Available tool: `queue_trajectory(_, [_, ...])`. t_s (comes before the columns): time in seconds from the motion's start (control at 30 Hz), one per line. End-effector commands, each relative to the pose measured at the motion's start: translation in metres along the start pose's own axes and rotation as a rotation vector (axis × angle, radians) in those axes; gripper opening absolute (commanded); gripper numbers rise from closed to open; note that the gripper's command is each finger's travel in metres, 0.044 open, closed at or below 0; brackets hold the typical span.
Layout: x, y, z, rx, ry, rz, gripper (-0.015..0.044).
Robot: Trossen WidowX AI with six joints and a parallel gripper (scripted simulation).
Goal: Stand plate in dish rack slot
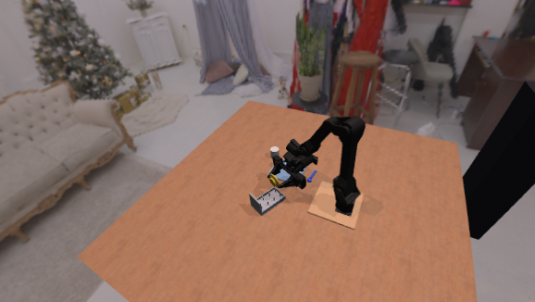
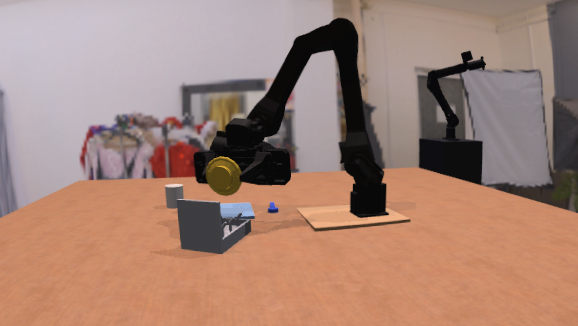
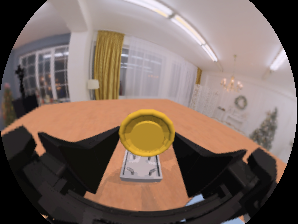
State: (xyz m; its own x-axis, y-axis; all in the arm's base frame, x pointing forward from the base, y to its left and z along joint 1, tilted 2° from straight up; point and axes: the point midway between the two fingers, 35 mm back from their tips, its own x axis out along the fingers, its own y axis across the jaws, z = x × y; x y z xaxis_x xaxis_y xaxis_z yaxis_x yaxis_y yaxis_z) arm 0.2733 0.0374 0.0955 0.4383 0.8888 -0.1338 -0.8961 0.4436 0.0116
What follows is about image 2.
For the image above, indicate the light blue flat mat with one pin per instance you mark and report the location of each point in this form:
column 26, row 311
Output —
column 230, row 210

